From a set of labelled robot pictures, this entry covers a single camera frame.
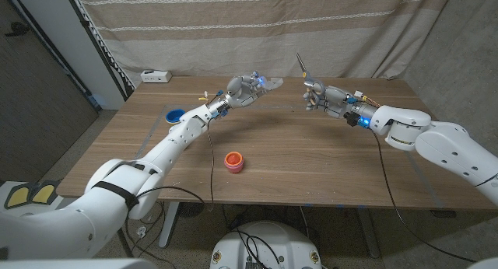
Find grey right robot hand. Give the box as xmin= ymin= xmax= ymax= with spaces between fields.
xmin=303 ymin=81 xmax=356 ymax=119

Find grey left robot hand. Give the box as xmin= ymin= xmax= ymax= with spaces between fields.
xmin=225 ymin=70 xmax=270 ymax=109

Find grey scissors with yellow handles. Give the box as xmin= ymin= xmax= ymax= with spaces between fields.
xmin=296 ymin=53 xmax=326 ymax=107

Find white domed robot base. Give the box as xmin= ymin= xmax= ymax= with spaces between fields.
xmin=209 ymin=221 xmax=323 ymax=269

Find beige striped curtain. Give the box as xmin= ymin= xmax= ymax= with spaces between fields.
xmin=72 ymin=0 xmax=455 ymax=81

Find orange plastic cup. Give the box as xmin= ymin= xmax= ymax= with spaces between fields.
xmin=225 ymin=151 xmax=244 ymax=167

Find pink plastic cup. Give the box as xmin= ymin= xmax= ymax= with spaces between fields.
xmin=223 ymin=159 xmax=245 ymax=174

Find white power strip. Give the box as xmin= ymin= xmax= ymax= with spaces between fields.
xmin=140 ymin=69 xmax=173 ymax=84

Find black round floor object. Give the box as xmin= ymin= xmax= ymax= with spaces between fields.
xmin=178 ymin=201 xmax=206 ymax=218

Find grey table leg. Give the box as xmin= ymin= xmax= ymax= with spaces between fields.
xmin=356 ymin=207 xmax=381 ymax=259

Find white table leg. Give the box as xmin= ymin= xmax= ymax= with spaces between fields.
xmin=158 ymin=201 xmax=181 ymax=249

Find black curtain stand pole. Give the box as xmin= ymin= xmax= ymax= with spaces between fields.
xmin=64 ymin=0 xmax=135 ymax=103

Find dark textured door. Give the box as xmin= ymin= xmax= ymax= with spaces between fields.
xmin=0 ymin=0 xmax=100 ymax=183

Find white platform box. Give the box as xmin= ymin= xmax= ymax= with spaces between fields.
xmin=0 ymin=181 xmax=79 ymax=219

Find yellow black padded object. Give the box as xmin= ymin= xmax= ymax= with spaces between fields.
xmin=30 ymin=179 xmax=61 ymax=206
xmin=3 ymin=183 xmax=33 ymax=210

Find white robot torso edge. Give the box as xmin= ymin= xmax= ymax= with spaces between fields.
xmin=0 ymin=257 xmax=159 ymax=269

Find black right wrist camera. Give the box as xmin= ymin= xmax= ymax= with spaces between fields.
xmin=344 ymin=112 xmax=361 ymax=128

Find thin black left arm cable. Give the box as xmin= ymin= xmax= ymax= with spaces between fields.
xmin=124 ymin=119 xmax=216 ymax=269

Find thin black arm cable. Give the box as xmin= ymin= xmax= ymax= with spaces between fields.
xmin=124 ymin=119 xmax=216 ymax=269
xmin=369 ymin=128 xmax=478 ymax=264

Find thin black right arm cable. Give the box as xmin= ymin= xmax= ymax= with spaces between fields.
xmin=369 ymin=128 xmax=478 ymax=264

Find black floor cable loop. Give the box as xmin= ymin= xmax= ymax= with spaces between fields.
xmin=128 ymin=201 xmax=168 ymax=259

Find black cables on robot base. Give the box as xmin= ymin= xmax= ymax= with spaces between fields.
xmin=231 ymin=229 xmax=282 ymax=269

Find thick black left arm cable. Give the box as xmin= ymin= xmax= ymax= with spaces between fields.
xmin=116 ymin=228 xmax=135 ymax=259

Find black door handle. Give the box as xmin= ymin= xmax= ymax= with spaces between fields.
xmin=4 ymin=22 xmax=30 ymax=37

